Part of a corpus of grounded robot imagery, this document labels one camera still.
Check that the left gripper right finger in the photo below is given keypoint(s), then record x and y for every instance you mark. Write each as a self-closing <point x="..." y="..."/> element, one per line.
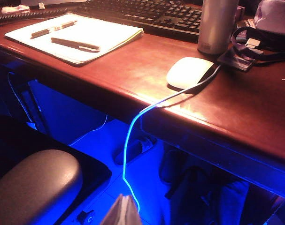
<point x="131" y="214"/>

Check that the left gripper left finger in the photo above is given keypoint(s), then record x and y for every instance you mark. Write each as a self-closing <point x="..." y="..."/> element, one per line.
<point x="115" y="214"/>

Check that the silver thermos bottle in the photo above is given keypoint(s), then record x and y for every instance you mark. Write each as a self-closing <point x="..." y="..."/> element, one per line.
<point x="216" y="25"/>

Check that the black chair seat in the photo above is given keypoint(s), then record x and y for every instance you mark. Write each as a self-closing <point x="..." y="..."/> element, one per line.
<point x="93" y="171"/>

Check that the black power strip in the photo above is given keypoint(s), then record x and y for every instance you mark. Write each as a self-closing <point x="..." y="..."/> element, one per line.
<point x="135" y="150"/>

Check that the dark bag under desk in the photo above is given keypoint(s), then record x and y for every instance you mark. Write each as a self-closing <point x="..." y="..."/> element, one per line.
<point x="203" y="194"/>

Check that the grey chair armrest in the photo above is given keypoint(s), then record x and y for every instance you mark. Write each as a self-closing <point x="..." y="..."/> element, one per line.
<point x="36" y="185"/>

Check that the white computer mouse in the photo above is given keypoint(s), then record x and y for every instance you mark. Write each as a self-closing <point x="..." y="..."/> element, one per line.
<point x="188" y="72"/>

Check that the black capped pen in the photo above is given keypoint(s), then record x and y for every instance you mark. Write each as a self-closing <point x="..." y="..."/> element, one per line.
<point x="74" y="44"/>

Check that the id badge card holder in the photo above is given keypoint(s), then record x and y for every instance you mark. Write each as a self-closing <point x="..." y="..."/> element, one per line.
<point x="236" y="61"/>

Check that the white notepad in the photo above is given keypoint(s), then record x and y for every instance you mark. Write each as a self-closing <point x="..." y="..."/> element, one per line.
<point x="86" y="30"/>

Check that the black and silver pen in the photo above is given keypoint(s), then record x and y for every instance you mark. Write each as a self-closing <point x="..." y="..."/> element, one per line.
<point x="53" y="29"/>

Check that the black keyboard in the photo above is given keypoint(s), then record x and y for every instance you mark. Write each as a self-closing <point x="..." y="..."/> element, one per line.
<point x="144" y="14"/>

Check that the black spiral notebook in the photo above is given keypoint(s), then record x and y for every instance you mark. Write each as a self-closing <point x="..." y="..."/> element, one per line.
<point x="27" y="15"/>

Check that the crumpled white tissue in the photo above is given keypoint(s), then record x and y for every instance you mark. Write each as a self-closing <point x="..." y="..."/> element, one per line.
<point x="15" y="9"/>

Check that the pink tissue pack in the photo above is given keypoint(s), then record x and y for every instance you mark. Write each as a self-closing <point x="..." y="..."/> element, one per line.
<point x="276" y="16"/>

